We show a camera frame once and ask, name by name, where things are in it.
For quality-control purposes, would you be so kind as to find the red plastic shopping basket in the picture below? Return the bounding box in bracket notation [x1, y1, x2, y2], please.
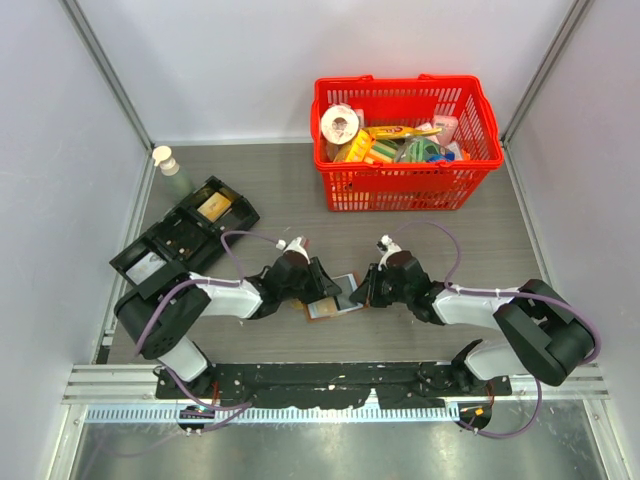
[311, 74, 504, 212]

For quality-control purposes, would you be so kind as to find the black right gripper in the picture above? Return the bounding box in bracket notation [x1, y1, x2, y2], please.
[351, 263, 412, 308]

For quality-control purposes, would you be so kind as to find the yellow green sponge pack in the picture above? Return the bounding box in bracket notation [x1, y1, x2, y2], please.
[333, 140, 399, 164]

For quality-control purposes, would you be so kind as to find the brown leather card holder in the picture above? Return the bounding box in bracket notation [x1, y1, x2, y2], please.
[290, 272, 366, 323]

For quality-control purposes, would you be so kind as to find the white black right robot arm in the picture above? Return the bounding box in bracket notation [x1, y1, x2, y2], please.
[350, 250, 597, 395]

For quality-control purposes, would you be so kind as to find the blue packet in basket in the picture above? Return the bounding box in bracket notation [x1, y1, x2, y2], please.
[427, 151, 456, 163]

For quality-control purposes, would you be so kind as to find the green soap pump bottle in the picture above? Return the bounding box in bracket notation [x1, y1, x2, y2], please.
[152, 145, 195, 204]

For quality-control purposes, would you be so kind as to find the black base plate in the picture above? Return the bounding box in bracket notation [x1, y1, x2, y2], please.
[155, 362, 512, 410]

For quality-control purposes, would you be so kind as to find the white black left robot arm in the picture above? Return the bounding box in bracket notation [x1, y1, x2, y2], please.
[114, 250, 342, 398]

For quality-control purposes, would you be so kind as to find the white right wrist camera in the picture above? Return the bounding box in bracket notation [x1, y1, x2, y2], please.
[376, 234, 402, 271]

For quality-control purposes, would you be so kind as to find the green round package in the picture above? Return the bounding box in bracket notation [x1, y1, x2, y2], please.
[398, 137, 446, 163]

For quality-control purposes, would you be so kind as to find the gold card in tray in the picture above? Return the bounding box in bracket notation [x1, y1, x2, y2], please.
[197, 192, 231, 222]

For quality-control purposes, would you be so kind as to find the silver card in tray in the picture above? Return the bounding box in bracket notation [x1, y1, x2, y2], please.
[126, 252, 166, 285]

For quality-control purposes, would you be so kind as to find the yellow snack packet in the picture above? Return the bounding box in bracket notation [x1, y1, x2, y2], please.
[364, 126, 442, 140]

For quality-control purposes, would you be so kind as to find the aluminium rail frame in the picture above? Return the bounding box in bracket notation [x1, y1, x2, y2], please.
[62, 362, 609, 431]

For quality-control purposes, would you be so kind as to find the pink white box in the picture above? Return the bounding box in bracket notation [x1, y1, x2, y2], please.
[431, 115, 459, 146]

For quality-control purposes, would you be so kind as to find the black card organizer tray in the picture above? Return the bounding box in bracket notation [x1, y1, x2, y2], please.
[110, 176, 260, 299]

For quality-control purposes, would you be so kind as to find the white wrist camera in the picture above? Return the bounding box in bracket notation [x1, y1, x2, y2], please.
[376, 234, 402, 271]
[275, 236, 309, 259]

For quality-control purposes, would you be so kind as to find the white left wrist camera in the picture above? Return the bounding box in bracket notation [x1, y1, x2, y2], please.
[275, 236, 309, 259]

